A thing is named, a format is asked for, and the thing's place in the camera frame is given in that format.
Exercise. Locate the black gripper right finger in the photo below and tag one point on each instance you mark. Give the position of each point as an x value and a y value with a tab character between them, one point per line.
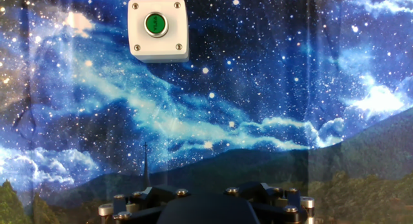
264	191

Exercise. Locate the white box with green button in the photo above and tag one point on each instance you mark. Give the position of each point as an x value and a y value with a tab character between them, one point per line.
142	40

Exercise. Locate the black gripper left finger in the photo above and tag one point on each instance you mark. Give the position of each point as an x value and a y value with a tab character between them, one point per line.
151	193

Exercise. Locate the starry night printed cloth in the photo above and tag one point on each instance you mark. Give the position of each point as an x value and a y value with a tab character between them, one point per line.
226	104

